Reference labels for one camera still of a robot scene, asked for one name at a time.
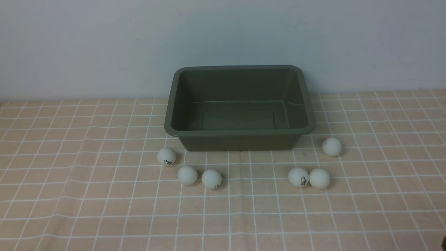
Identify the white ping-pong ball with logo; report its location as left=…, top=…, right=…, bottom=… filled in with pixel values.
left=157, top=147, right=177, bottom=166

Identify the olive green plastic bin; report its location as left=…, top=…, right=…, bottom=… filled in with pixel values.
left=164, top=65, right=316, bottom=152

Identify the peach grid-pattern tablecloth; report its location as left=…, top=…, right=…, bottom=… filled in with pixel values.
left=0, top=90, right=446, bottom=251

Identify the white ping-pong ball black logo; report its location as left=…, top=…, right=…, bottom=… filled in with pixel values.
left=288, top=167, right=309, bottom=188

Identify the white ping-pong ball small mark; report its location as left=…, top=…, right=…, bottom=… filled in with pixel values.
left=201, top=169, right=222, bottom=189

